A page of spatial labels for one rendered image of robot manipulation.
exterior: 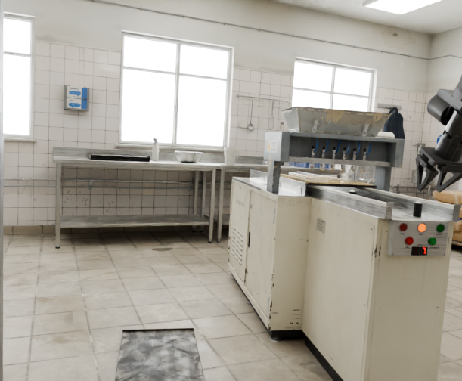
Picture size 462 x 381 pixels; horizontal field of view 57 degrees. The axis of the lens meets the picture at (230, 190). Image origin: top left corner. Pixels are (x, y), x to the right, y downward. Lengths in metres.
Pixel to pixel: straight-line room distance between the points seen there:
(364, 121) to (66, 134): 3.53
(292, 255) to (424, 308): 0.77
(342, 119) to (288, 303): 1.06
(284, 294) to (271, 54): 4.05
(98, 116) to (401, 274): 4.05
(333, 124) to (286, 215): 0.57
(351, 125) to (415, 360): 1.24
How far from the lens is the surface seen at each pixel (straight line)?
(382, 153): 2.62
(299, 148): 2.41
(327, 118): 2.43
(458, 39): 7.35
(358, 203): 1.90
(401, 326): 1.92
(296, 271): 2.42
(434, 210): 1.97
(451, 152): 1.06
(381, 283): 1.81
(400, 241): 1.77
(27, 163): 5.17
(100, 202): 5.23
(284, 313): 2.48
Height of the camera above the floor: 1.08
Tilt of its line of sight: 6 degrees down
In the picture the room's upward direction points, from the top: 3 degrees clockwise
